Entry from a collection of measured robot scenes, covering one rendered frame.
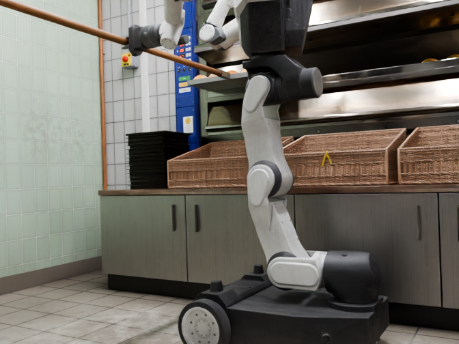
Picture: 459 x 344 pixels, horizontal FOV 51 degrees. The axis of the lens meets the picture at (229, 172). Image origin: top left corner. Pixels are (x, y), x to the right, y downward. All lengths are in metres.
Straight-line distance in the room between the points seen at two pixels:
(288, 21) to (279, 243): 0.82
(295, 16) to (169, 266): 1.43
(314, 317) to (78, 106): 2.36
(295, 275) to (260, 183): 0.35
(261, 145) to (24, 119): 1.76
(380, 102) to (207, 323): 1.49
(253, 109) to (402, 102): 1.03
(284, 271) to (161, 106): 1.82
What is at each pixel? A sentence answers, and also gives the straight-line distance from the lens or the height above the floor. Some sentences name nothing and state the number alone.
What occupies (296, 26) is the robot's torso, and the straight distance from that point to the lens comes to 1.86.
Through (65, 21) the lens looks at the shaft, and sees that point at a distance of 1.82.
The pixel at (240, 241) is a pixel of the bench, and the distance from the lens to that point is 2.34.
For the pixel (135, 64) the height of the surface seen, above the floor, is 1.43.
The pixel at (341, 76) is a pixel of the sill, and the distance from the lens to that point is 2.73.
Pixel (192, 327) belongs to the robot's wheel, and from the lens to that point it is 1.82.
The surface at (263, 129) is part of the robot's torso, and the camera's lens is 1.83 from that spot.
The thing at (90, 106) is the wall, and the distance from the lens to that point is 3.55.
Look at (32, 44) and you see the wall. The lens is 3.32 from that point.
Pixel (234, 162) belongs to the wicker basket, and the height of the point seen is 0.71.
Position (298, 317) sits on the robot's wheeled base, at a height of 0.17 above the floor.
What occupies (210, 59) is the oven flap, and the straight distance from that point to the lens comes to 3.07.
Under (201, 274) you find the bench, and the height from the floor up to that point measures 0.14.
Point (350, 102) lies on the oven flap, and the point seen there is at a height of 1.02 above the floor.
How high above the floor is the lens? 0.64
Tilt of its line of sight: 1 degrees up
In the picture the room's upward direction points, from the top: 2 degrees counter-clockwise
